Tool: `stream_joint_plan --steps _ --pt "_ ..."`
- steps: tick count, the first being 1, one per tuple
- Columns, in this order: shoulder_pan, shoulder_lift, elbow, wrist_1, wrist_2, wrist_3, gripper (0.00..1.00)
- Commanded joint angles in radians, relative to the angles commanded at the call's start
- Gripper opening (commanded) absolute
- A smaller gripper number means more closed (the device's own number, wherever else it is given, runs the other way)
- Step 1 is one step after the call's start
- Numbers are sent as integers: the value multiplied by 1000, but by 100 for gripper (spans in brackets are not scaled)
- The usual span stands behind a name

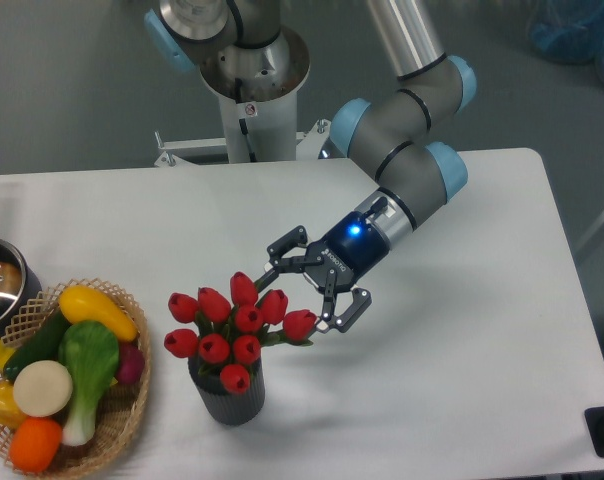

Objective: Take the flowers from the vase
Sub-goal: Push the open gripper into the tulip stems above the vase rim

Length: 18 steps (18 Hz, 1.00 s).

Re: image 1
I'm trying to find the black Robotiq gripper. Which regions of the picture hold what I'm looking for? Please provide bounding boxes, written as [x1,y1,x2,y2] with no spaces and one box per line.
[254,212,390,334]

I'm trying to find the red tulip bouquet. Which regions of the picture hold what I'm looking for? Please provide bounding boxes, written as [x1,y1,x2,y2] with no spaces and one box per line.
[164,272,316,395]

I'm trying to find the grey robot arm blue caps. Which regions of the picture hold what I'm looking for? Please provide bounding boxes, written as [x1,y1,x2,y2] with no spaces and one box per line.
[144,1,477,332]

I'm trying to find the dark grey ribbed vase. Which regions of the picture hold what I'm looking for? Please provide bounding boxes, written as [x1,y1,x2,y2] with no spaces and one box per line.
[188,356,265,426]

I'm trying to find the red radish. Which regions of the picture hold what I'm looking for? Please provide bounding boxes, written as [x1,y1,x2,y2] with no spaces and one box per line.
[115,343,145,385]

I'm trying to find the woven wicker basket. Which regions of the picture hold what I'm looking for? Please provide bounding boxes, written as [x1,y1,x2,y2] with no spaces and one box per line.
[0,279,152,479]

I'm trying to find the green bok choy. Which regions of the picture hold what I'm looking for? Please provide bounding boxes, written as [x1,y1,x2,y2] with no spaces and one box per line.
[58,320,119,447]

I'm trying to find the yellow squash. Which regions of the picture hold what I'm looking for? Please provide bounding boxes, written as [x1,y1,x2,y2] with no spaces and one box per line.
[58,285,138,342]

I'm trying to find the dark green cucumber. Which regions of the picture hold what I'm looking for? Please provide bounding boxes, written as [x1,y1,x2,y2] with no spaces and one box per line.
[3,309,71,382]

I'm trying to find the cream round bun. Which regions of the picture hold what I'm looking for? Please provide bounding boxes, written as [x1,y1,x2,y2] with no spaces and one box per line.
[13,360,73,417]

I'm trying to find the yellow banana tip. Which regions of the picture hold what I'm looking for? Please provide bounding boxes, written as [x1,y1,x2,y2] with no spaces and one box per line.
[0,338,16,371]

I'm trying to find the orange fruit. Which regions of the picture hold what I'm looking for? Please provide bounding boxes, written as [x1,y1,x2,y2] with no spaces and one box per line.
[9,417,62,473]

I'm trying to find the yellow bell pepper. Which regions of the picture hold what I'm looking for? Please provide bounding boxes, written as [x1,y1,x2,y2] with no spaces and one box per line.
[0,380,27,430]

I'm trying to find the blue plastic bag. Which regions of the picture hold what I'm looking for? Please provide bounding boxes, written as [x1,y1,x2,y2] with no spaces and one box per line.
[526,1,604,84]

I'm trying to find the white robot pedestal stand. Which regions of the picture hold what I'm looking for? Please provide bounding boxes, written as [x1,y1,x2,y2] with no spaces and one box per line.
[153,84,343,168]

